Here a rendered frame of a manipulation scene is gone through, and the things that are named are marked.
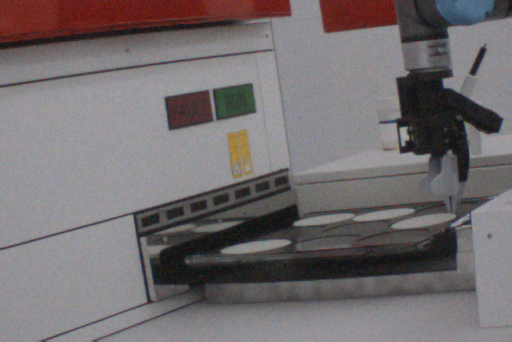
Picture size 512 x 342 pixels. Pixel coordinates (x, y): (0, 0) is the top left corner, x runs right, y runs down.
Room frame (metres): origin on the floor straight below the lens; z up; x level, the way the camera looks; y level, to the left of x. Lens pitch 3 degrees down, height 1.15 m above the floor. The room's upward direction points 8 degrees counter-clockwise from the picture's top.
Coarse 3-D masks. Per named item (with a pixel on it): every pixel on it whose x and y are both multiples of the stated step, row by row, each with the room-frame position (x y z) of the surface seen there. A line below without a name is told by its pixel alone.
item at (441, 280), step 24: (216, 288) 1.75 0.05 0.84; (240, 288) 1.73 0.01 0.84; (264, 288) 1.71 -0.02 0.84; (288, 288) 1.69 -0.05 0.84; (312, 288) 1.67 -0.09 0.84; (336, 288) 1.65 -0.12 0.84; (360, 288) 1.63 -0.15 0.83; (384, 288) 1.61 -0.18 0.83; (408, 288) 1.59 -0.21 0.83; (432, 288) 1.57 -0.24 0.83; (456, 288) 1.55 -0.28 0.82
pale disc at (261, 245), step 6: (270, 240) 1.77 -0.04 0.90; (276, 240) 1.77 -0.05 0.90; (282, 240) 1.76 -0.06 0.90; (234, 246) 1.76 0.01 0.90; (240, 246) 1.76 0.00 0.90; (246, 246) 1.75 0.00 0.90; (252, 246) 1.74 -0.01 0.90; (258, 246) 1.73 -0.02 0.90; (264, 246) 1.72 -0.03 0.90; (270, 246) 1.71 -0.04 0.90; (276, 246) 1.71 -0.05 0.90; (222, 252) 1.72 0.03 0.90; (228, 252) 1.71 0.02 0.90; (234, 252) 1.70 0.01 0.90; (240, 252) 1.70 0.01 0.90
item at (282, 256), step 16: (192, 256) 1.70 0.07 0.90; (208, 256) 1.68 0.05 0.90; (224, 256) 1.67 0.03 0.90; (240, 256) 1.66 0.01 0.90; (256, 256) 1.64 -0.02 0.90; (272, 256) 1.63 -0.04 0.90; (288, 256) 1.62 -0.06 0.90; (304, 256) 1.60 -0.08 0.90; (320, 256) 1.59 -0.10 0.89; (336, 256) 1.58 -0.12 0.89; (352, 256) 1.57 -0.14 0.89
